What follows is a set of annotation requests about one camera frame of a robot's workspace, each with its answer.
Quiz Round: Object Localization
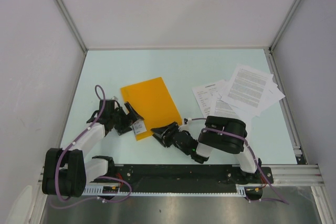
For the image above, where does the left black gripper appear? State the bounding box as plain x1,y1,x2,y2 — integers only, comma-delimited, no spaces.
110,102,143,135

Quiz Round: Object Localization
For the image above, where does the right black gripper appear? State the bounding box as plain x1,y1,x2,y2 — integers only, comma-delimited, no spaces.
151,121,181,147

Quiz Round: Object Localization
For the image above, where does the orange plastic folder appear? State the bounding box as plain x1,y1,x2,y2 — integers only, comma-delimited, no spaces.
121,77,182,141

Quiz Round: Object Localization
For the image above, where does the printed paper sheet front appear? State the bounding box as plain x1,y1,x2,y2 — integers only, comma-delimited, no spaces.
209,99,251,124

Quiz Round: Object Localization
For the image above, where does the printed paper sheet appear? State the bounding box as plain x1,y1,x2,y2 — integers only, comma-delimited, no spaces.
221,65,273,116
209,99,251,124

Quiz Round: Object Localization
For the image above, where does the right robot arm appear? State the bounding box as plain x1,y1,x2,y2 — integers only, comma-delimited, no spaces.
151,115,261,183

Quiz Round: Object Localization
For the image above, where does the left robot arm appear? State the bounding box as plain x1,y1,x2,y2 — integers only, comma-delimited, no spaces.
42,100,144,199

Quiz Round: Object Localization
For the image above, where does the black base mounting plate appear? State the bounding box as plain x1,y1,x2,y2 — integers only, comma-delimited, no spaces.
86,164,274,195

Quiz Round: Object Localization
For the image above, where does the printed paper sheet top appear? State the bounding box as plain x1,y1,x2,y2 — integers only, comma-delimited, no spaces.
221,65,273,116

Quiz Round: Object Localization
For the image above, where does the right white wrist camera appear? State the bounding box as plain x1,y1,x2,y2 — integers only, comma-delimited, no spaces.
179,118,192,131

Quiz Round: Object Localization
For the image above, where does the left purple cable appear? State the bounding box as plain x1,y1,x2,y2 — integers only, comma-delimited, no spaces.
48,84,132,210

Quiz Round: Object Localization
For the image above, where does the purple cable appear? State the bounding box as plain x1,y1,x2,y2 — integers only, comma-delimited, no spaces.
48,84,132,210
183,118,289,205

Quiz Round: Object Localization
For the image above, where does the grey slotted cable duct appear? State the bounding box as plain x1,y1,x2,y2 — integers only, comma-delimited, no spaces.
81,184,263,198

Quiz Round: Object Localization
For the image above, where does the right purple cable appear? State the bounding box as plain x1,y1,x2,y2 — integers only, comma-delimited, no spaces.
183,118,289,205

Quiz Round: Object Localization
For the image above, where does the left aluminium corner post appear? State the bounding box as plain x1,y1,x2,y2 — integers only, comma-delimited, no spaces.
39,0,88,52

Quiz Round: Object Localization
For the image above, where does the aluminium corner post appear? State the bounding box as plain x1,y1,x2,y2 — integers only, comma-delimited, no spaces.
39,0,88,52
269,0,317,49

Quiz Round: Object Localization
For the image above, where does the aluminium frame rail front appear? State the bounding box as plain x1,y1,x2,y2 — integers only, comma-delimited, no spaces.
38,163,322,186

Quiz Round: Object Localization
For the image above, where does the right aluminium corner post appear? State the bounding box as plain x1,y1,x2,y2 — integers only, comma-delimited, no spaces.
269,0,317,49

